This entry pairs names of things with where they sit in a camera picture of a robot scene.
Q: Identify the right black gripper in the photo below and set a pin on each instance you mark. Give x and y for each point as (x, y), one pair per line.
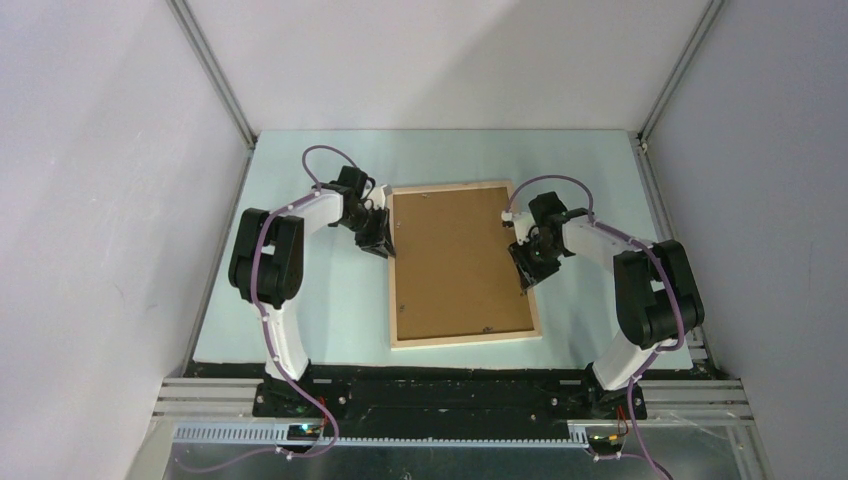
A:
(529, 274)

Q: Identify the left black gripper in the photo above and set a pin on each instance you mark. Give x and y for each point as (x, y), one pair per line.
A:
(380, 241)

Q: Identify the brown backing board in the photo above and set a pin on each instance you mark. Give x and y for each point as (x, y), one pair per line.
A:
(457, 258)

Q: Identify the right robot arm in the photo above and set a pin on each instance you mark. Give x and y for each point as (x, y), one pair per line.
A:
(657, 301)

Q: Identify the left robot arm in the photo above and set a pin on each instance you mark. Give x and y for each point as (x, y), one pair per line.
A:
(267, 268)

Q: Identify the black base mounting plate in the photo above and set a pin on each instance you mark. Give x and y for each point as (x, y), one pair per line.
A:
(418, 402)

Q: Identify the left corner aluminium profile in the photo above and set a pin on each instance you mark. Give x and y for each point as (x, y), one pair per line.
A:
(189, 24)

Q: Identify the corner aluminium profile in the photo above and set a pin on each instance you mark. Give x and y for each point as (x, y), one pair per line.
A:
(692, 46)
(189, 24)

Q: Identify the right corner aluminium profile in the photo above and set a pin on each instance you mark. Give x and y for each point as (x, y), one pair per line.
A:
(692, 46)

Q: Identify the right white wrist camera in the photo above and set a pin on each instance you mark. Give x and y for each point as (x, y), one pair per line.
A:
(522, 224)

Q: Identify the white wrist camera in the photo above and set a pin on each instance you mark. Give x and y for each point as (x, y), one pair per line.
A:
(522, 224)
(378, 198)

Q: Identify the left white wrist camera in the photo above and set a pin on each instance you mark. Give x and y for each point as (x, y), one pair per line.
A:
(378, 198)

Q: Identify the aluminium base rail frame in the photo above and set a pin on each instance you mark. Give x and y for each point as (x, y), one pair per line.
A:
(699, 425)

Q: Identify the grey slotted cable duct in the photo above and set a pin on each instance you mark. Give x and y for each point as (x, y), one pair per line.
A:
(297, 434)

